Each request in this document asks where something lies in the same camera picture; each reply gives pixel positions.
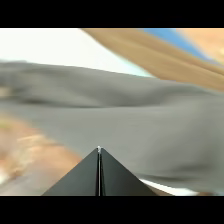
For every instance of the grey shirt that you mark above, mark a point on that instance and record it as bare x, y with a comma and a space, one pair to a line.
133, 116

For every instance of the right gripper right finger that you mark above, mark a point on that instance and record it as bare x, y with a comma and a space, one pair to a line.
120, 180

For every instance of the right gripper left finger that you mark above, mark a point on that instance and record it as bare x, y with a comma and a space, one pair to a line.
80, 180

